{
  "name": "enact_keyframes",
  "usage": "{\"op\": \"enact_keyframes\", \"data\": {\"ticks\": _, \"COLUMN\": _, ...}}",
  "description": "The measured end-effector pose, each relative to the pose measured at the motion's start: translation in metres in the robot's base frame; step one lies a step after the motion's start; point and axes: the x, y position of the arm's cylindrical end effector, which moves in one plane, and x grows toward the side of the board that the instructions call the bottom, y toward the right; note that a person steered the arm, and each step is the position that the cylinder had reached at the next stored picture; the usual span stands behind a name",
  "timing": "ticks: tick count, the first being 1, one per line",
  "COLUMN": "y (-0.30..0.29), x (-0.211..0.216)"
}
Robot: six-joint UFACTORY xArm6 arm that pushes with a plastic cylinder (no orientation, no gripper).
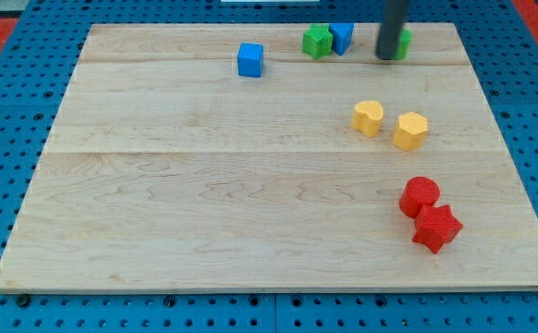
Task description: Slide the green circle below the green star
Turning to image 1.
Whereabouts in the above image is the blue cube block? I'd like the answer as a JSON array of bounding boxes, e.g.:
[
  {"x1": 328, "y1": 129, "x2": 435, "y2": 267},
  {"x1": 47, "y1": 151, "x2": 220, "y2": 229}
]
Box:
[{"x1": 237, "y1": 43, "x2": 264, "y2": 78}]

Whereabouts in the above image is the yellow hexagon block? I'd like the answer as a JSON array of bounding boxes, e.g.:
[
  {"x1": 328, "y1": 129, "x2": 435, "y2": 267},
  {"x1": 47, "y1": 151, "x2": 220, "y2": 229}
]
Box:
[{"x1": 392, "y1": 112, "x2": 428, "y2": 151}]

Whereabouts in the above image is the yellow heart block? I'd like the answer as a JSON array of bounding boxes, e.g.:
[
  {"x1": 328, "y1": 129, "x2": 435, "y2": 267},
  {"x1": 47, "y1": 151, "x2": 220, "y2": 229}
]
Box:
[{"x1": 351, "y1": 100, "x2": 384, "y2": 138}]

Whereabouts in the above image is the red cylinder block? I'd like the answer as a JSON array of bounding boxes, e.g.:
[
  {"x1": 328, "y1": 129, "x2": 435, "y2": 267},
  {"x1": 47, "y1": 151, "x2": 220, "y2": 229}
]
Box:
[{"x1": 398, "y1": 176, "x2": 441, "y2": 218}]

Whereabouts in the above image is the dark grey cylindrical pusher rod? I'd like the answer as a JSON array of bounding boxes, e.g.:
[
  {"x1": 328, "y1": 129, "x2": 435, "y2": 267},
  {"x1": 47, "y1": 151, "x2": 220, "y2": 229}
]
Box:
[{"x1": 375, "y1": 0, "x2": 410, "y2": 60}]

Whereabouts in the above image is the blue triangle block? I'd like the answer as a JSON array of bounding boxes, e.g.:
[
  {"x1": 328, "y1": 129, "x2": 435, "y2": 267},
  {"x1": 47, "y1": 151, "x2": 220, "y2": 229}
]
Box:
[{"x1": 329, "y1": 23, "x2": 354, "y2": 56}]

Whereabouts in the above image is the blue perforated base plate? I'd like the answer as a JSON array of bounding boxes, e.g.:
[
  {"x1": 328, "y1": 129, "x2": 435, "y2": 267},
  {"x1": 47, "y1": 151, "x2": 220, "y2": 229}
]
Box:
[{"x1": 0, "y1": 0, "x2": 538, "y2": 332}]

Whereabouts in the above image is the green cylinder block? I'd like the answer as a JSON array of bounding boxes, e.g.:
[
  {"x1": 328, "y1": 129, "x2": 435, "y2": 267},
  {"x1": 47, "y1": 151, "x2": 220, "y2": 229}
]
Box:
[{"x1": 394, "y1": 28, "x2": 412, "y2": 60}]

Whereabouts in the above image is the green star block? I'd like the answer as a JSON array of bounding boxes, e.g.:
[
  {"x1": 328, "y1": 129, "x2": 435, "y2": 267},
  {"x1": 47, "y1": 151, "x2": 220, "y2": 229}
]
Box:
[{"x1": 302, "y1": 24, "x2": 333, "y2": 60}]

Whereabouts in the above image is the red star block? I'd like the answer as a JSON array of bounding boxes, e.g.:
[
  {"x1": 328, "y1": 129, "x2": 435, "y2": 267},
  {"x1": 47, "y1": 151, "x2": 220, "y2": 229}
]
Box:
[{"x1": 411, "y1": 204, "x2": 463, "y2": 253}]

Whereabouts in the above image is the light wooden board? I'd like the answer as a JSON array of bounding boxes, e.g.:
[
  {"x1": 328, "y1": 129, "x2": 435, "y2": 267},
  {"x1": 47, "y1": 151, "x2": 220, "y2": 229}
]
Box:
[{"x1": 0, "y1": 23, "x2": 538, "y2": 294}]

